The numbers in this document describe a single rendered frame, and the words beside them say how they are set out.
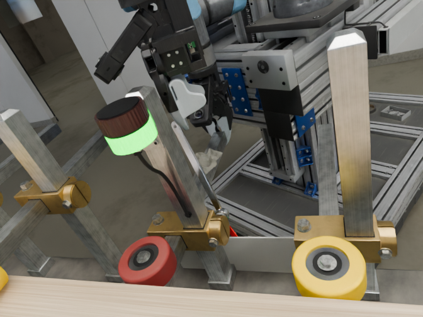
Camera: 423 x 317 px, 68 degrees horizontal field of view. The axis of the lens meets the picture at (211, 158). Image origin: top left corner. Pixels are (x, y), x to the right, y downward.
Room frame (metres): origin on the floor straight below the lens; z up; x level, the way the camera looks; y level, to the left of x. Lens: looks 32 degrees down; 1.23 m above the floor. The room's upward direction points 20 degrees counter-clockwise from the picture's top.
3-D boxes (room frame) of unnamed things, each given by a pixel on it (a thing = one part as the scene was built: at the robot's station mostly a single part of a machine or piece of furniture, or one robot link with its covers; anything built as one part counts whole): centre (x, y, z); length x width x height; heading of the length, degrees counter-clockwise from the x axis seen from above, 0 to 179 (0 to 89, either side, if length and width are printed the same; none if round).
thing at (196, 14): (0.72, -0.05, 1.12); 0.09 x 0.08 x 0.11; 10
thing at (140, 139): (0.36, 0.08, 1.08); 0.06 x 0.06 x 0.02
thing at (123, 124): (0.36, 0.08, 1.10); 0.06 x 0.06 x 0.02
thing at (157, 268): (0.33, 0.14, 0.85); 0.08 x 0.08 x 0.11
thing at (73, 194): (0.53, 0.30, 0.95); 0.13 x 0.06 x 0.05; 64
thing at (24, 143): (0.52, 0.28, 0.88); 0.03 x 0.03 x 0.48; 64
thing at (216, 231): (0.41, 0.08, 0.85); 0.13 x 0.06 x 0.05; 64
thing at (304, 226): (0.33, -0.10, 0.86); 0.02 x 0.02 x 0.01
